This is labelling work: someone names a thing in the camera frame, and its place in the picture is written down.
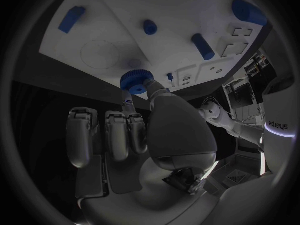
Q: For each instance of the big blue cylinder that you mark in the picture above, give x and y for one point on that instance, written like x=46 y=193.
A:
x=248 y=12

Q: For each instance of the short blue cylinder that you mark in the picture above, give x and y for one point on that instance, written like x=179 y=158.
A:
x=150 y=27

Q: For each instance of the white task board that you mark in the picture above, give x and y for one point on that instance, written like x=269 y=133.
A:
x=175 y=13

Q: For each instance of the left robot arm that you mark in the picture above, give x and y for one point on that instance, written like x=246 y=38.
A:
x=225 y=120

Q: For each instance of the blue rectangular block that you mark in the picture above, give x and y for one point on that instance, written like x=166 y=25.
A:
x=70 y=20

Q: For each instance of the small blue peg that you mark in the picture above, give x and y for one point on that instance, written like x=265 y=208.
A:
x=167 y=90

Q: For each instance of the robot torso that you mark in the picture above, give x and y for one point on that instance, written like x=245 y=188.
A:
x=276 y=112

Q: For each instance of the long blue cylinder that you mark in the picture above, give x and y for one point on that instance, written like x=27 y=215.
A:
x=202 y=46

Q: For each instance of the workshop equipment rack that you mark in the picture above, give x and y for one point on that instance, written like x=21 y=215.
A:
x=241 y=95

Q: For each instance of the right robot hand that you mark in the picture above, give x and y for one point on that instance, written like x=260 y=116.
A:
x=180 y=131

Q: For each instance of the blue gear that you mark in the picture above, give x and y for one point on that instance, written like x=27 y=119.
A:
x=133 y=76

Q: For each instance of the blue plug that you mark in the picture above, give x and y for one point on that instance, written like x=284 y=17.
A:
x=169 y=76

